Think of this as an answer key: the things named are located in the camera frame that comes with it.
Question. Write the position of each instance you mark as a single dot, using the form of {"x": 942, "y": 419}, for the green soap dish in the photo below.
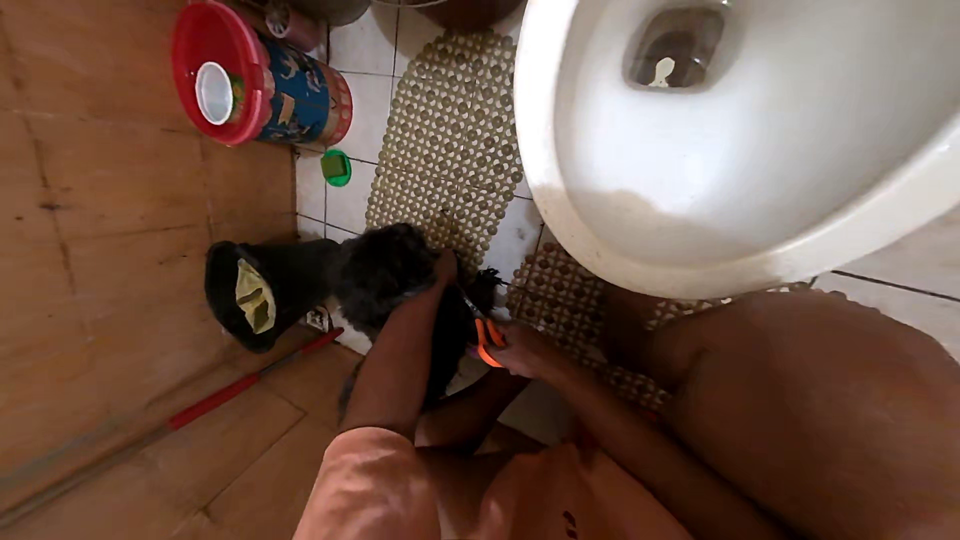
{"x": 346, "y": 166}

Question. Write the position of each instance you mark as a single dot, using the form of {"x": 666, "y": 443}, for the person's body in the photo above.
{"x": 420, "y": 487}

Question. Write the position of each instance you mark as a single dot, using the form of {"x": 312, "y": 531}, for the person's legs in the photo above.
{"x": 810, "y": 397}

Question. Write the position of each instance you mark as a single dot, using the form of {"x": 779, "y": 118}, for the brown bubble mat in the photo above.
{"x": 555, "y": 296}

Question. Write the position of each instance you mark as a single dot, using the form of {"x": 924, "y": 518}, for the person's left hand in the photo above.
{"x": 446, "y": 267}

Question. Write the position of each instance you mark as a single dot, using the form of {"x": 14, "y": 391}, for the white cup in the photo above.
{"x": 214, "y": 94}

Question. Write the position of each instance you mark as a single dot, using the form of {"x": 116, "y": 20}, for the small black and white item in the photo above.
{"x": 319, "y": 318}

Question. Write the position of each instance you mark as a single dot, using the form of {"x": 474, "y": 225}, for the pinkish cylindrical container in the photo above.
{"x": 294, "y": 27}

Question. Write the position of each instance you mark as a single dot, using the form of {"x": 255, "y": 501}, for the beige bubble mat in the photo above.
{"x": 435, "y": 135}

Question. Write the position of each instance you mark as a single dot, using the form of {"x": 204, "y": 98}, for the person's right forearm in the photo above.
{"x": 615, "y": 416}

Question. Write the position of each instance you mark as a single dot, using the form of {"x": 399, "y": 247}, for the black furry dog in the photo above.
{"x": 382, "y": 266}

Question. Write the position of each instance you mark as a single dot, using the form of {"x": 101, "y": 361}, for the grey round bucket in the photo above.
{"x": 330, "y": 9}

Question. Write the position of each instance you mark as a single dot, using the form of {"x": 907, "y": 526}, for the black trash bin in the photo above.
{"x": 296, "y": 270}

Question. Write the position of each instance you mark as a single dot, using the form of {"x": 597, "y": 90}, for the yellowish crumpled wrapper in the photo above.
{"x": 256, "y": 296}

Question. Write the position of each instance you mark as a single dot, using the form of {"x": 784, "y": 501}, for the person's right fingers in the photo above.
{"x": 504, "y": 333}

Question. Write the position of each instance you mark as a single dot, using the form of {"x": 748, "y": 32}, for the person's right hand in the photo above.
{"x": 525, "y": 351}

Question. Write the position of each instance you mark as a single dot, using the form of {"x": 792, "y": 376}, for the brown round basin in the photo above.
{"x": 469, "y": 12}

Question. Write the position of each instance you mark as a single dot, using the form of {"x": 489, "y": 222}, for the red and grey pole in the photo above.
{"x": 217, "y": 402}

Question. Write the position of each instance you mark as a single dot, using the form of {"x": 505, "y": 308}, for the green soap bar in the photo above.
{"x": 333, "y": 166}

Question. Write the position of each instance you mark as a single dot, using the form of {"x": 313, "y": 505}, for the person's left forearm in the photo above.
{"x": 400, "y": 349}

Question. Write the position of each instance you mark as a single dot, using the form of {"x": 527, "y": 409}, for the red bucket with blue print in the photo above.
{"x": 296, "y": 94}

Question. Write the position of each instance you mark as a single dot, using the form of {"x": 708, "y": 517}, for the white toilet bowl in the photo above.
{"x": 622, "y": 225}

